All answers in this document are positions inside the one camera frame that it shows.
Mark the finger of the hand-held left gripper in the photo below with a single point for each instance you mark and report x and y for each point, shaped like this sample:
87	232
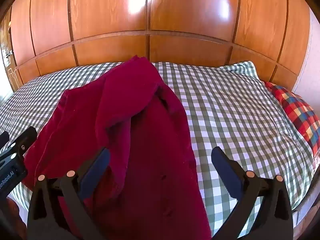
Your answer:
23	142

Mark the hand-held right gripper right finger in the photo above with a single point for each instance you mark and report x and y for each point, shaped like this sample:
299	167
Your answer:
226	173

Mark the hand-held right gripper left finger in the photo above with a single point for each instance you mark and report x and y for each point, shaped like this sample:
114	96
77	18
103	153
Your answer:
96	171

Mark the dark red garment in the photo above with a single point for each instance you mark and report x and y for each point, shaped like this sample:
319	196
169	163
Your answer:
140	135

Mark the green checked bed sheet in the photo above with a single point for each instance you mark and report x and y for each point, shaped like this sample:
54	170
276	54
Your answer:
237	120

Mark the white mattress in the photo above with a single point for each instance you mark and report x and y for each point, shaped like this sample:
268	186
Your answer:
307	205

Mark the wooden door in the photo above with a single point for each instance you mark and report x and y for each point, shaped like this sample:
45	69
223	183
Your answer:
7	55

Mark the colourful patterned cloth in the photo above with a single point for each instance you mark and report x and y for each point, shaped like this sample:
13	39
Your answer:
297	115

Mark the wooden wardrobe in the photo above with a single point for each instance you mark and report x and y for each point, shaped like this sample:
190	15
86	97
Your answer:
175	17

